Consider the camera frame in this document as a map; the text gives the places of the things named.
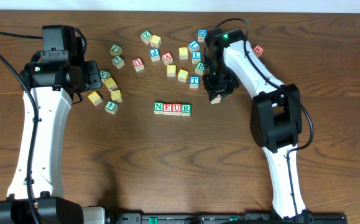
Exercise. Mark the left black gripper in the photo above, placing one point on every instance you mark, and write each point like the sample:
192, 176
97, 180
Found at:
94, 74

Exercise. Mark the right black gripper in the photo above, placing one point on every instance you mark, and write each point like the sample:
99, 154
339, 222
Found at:
218, 86

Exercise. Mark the red I block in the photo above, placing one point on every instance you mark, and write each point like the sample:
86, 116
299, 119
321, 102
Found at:
216, 100

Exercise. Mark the green R block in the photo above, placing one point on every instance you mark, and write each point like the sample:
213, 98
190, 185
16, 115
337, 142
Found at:
186, 109

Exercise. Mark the red u block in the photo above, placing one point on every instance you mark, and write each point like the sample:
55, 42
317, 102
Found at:
177, 109
138, 64

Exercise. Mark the red E block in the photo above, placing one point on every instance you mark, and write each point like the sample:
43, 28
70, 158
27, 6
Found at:
167, 109

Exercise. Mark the green N block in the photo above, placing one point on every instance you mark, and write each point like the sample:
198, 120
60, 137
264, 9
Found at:
158, 107

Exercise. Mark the blue P block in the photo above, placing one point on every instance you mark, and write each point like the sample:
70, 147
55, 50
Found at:
154, 54

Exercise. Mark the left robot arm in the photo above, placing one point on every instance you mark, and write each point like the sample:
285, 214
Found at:
50, 81

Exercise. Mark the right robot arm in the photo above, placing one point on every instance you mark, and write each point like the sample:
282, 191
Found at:
276, 112

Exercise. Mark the green V block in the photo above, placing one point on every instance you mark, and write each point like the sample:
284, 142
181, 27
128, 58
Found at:
104, 75

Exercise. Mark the yellow G block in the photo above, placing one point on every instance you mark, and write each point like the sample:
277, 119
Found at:
95, 97

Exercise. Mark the yellow K block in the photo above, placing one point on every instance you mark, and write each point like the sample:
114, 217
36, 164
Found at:
110, 84

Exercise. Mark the blue T block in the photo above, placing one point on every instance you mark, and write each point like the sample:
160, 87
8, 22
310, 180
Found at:
194, 81

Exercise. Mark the green B block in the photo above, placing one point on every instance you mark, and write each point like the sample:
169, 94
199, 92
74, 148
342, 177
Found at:
200, 68

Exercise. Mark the yellow O block left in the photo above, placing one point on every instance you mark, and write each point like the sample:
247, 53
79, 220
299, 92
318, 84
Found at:
116, 96

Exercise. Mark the yellow o block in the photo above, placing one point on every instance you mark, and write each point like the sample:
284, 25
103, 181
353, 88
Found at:
116, 96
171, 70

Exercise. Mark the green 7 block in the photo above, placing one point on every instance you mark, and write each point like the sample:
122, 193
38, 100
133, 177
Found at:
118, 61

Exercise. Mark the green 4 block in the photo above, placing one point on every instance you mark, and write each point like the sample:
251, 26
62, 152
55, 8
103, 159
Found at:
111, 107

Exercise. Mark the blue L block lower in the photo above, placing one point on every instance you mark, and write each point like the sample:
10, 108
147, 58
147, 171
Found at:
196, 57

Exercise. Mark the blue l block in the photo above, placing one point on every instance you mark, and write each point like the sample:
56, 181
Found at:
193, 46
196, 57

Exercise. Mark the yellow C block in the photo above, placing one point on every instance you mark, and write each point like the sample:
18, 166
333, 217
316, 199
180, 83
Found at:
182, 75

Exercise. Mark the green J block left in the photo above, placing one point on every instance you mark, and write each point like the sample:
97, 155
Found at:
115, 50

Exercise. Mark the blue L block upper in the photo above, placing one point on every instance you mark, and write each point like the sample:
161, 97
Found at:
193, 46

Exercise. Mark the yellow S block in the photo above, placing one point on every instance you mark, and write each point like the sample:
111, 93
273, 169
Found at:
183, 53

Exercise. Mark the yellow O block centre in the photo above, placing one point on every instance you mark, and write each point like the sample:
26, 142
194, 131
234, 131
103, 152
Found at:
171, 70

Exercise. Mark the blue D block top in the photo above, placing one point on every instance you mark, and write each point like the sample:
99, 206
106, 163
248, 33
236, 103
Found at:
202, 33

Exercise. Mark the red M block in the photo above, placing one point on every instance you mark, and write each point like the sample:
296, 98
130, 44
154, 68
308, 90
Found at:
258, 50

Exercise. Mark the red A block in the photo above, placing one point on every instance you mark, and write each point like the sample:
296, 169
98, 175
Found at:
167, 58

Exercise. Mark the green Z block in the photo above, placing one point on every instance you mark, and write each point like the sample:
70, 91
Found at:
146, 36

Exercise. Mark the yellow block beside Z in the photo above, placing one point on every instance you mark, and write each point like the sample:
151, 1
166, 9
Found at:
155, 41

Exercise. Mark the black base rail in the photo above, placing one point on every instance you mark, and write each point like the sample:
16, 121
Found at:
249, 217

